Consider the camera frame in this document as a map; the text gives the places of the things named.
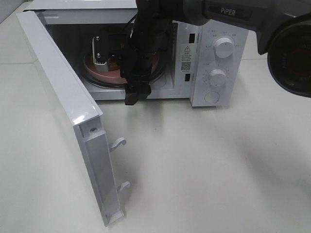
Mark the upper white power knob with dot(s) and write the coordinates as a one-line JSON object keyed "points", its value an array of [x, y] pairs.
{"points": [[223, 47]]}

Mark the white microwave oven body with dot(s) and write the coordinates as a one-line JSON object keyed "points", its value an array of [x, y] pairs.
{"points": [[72, 25]]}

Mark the white microwave door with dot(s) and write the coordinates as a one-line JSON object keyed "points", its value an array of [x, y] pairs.
{"points": [[76, 112]]}

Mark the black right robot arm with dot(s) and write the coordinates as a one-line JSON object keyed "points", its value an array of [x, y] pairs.
{"points": [[283, 29]]}

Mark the pink round plate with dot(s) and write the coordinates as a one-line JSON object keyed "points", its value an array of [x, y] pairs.
{"points": [[110, 77]]}

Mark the round white door button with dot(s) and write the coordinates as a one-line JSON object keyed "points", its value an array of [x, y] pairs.
{"points": [[212, 97]]}

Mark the white timer knob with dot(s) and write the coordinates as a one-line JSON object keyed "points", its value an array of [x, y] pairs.
{"points": [[217, 77]]}

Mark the burger with sesame bun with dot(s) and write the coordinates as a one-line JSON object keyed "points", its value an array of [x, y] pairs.
{"points": [[113, 63]]}

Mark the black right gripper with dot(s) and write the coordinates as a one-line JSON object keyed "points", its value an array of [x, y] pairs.
{"points": [[138, 50]]}

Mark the warning label sticker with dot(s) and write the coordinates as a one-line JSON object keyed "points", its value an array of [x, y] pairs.
{"points": [[186, 57]]}

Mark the glass microwave turntable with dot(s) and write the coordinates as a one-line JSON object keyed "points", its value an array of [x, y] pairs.
{"points": [[157, 71]]}

